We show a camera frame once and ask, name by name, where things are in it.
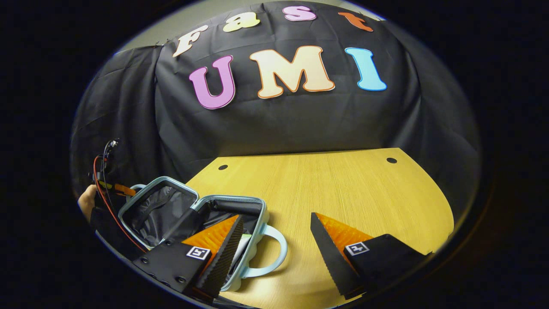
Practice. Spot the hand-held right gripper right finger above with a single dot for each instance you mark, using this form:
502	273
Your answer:
332	262

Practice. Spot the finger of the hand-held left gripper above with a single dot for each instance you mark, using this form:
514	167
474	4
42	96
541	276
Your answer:
124	189

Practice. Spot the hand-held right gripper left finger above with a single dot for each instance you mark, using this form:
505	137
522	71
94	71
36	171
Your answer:
225	257

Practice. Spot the green cosmetic tube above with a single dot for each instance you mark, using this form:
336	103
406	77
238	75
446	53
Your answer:
244	246

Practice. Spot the black backdrop cloth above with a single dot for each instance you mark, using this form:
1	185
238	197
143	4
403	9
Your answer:
279	124

